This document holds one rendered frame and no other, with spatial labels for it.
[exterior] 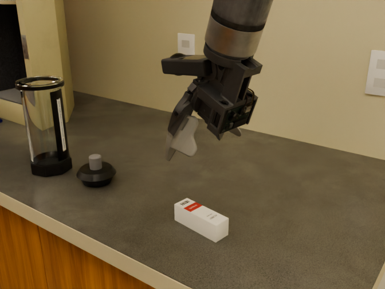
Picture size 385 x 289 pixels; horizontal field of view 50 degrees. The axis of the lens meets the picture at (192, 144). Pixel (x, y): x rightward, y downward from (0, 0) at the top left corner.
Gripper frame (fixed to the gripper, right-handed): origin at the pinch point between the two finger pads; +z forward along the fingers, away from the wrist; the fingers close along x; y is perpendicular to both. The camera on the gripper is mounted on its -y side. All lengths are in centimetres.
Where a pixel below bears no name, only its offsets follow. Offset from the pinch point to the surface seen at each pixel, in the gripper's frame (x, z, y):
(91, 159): -5.4, 21.3, -23.5
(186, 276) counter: -10.3, 12.4, 14.8
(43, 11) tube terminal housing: 8, 11, -77
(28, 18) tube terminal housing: 3, 12, -75
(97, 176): -6.0, 23.0, -19.8
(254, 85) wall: 54, 19, -28
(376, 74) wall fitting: 62, -1, 1
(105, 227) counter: -13.0, 20.1, -4.8
